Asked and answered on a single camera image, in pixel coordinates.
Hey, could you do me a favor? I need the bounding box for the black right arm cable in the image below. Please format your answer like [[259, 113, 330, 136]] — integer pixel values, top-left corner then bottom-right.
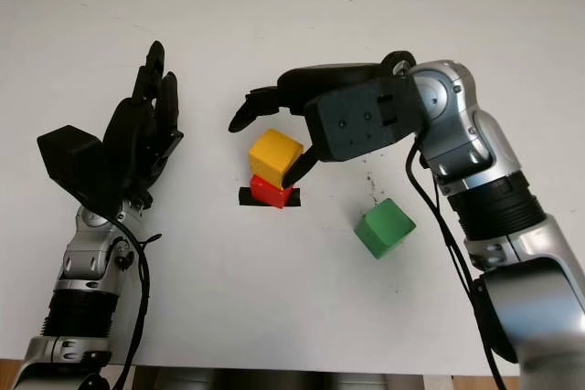
[[405, 142, 508, 390]]

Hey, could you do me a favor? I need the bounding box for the dark robot torso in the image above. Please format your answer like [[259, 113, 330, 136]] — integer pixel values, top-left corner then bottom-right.
[[136, 365, 426, 390]]

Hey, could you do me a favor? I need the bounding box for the green cube block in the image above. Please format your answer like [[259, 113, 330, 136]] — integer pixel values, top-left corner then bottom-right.
[[354, 197, 417, 259]]

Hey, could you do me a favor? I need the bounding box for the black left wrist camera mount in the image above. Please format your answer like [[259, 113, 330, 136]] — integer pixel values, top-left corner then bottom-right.
[[36, 124, 115, 217]]

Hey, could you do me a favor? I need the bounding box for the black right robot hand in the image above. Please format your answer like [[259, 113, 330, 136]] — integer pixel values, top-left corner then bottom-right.
[[228, 62, 394, 189]]

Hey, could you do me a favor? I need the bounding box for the red cube block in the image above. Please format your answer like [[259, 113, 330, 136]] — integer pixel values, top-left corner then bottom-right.
[[249, 174, 293, 211]]

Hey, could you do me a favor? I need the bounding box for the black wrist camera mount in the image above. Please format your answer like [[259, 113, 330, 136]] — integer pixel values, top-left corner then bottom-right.
[[36, 124, 115, 217], [303, 79, 421, 163]]

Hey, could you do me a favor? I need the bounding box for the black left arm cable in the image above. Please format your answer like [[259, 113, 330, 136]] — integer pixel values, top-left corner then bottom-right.
[[112, 218, 164, 390]]

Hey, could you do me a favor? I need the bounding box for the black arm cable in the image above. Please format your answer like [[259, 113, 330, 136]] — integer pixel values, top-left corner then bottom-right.
[[405, 142, 508, 390], [112, 218, 164, 390]]

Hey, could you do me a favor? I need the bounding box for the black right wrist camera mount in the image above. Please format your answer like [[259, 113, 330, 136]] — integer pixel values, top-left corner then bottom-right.
[[303, 79, 421, 163]]

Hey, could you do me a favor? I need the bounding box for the yellow cube block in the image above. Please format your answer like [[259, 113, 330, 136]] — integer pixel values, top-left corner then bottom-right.
[[249, 128, 305, 190]]

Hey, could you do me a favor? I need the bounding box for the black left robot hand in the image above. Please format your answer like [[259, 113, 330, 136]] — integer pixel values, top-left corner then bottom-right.
[[101, 40, 186, 211]]

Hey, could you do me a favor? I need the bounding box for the black tape strip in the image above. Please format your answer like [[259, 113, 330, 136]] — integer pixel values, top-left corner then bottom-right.
[[238, 186, 302, 209]]

